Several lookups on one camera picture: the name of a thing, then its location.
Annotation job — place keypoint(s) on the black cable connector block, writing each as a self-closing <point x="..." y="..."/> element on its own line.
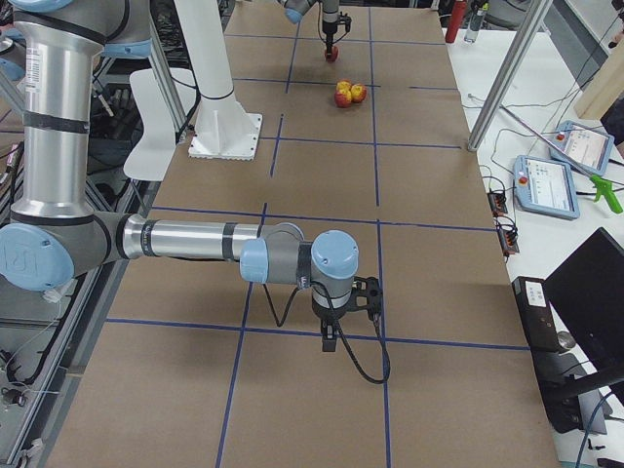
<point x="497" y="202"/>

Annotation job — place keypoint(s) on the blue teach pendant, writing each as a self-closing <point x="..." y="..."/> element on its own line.
<point x="546" y="187"/>
<point x="587" y="147"/>

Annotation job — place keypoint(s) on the red yellow apple left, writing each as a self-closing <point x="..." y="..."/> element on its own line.
<point x="343" y="86"/>

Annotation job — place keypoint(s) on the near blue teach pendant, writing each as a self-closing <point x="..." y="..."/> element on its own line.
<point x="546" y="187"/>

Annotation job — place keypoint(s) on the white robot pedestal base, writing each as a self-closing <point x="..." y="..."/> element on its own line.
<point x="225" y="137"/>

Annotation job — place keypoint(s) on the clear water bottle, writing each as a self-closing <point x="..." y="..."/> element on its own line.
<point x="478" y="12"/>

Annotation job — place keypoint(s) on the red bottle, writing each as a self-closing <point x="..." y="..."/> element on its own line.
<point x="455" y="20"/>

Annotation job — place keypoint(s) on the red yellow apple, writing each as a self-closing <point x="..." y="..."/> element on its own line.
<point x="358" y="93"/>
<point x="343" y="86"/>
<point x="342" y="98"/>

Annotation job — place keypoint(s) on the red yellow apple front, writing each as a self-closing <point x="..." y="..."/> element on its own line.
<point x="342" y="98"/>

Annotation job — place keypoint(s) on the grey aluminium frame post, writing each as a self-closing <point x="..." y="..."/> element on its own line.
<point x="535" y="15"/>

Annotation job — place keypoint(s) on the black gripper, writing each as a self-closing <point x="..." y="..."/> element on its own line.
<point x="327" y="312"/>
<point x="329" y="16"/>

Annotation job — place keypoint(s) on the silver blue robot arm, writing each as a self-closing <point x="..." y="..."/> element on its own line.
<point x="54" y="235"/>
<point x="295" y="10"/>

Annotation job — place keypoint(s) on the far blue teach pendant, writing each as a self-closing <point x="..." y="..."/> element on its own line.
<point x="587" y="147"/>

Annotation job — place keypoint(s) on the black control box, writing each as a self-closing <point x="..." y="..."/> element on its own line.
<point x="537" y="318"/>

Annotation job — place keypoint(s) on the dark red lone apple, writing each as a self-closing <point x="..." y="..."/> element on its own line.
<point x="332" y="55"/>

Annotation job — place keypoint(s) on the red yellow apple right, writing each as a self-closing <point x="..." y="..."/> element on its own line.
<point x="358" y="93"/>

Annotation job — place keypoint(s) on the black monitor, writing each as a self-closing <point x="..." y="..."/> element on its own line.
<point x="586" y="291"/>

